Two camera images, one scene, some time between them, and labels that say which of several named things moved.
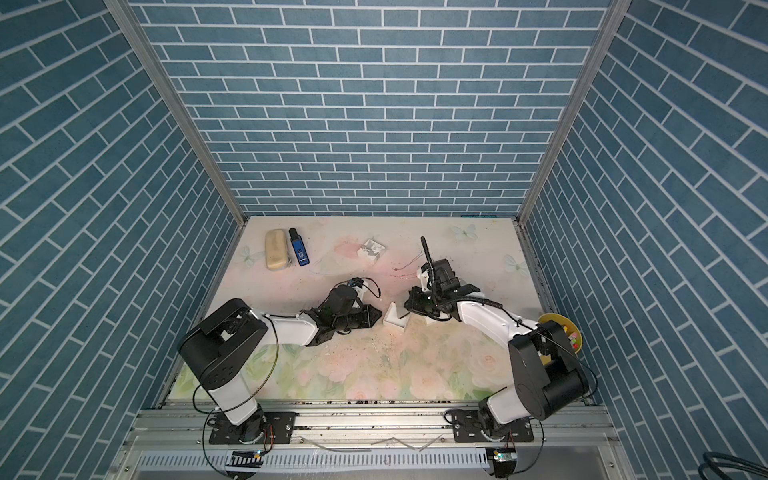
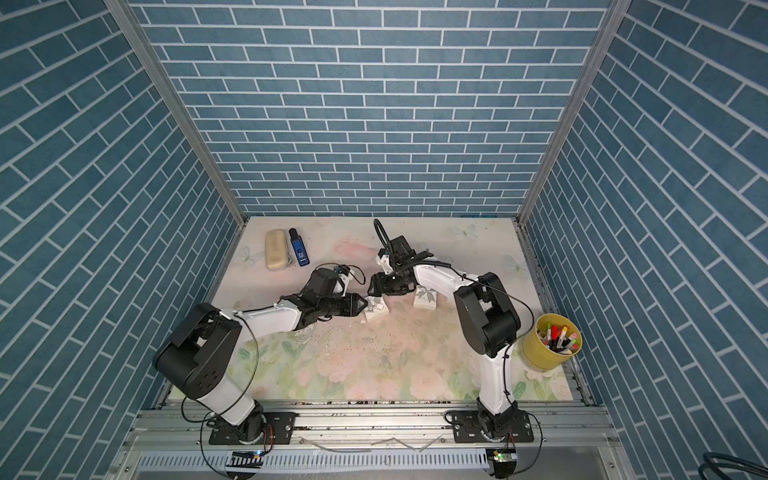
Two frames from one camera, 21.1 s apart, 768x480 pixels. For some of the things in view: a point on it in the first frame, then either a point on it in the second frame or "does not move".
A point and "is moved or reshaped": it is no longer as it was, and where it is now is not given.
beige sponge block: [276, 249] does not move
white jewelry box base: [393, 320] is moved or reshaped
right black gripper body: [425, 302] -> [391, 284]
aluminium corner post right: [614, 18] does not move
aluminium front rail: [376, 441] does not move
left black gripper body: [355, 319] -> [337, 305]
